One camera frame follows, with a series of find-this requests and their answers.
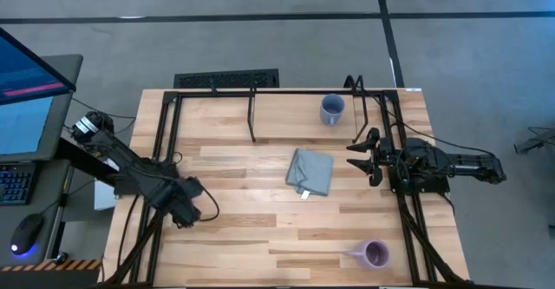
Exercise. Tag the backlit black keyboard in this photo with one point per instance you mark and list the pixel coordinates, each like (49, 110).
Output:
(15, 185)

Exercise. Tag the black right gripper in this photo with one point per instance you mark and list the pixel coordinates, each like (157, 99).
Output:
(392, 156)

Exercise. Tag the grey framed laptop screen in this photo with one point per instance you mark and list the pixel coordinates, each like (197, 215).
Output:
(21, 124)

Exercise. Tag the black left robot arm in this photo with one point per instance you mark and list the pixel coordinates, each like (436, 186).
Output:
(126, 159)

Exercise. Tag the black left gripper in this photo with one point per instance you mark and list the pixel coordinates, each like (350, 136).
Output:
(186, 202)

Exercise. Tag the dark monitor blue screen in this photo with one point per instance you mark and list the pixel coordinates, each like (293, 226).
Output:
(26, 72)

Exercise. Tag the black floor vent grille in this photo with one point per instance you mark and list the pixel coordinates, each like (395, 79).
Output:
(225, 80)

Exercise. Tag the purple mug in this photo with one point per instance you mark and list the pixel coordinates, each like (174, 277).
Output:
(376, 254)

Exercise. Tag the folded grey towel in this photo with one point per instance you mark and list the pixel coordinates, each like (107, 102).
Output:
(310, 172)

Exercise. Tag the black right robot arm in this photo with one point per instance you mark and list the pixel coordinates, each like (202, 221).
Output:
(468, 165)

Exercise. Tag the blue-grey mug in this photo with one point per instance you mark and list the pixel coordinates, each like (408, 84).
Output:
(332, 107)

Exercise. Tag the black computer mouse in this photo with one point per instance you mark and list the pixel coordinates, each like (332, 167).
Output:
(27, 232)

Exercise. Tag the black aluminium table frame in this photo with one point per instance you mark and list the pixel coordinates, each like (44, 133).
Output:
(195, 93)

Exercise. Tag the grey side desk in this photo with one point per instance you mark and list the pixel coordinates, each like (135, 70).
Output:
(43, 193)

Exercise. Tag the black desk caster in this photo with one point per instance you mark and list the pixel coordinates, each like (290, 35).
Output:
(60, 258)

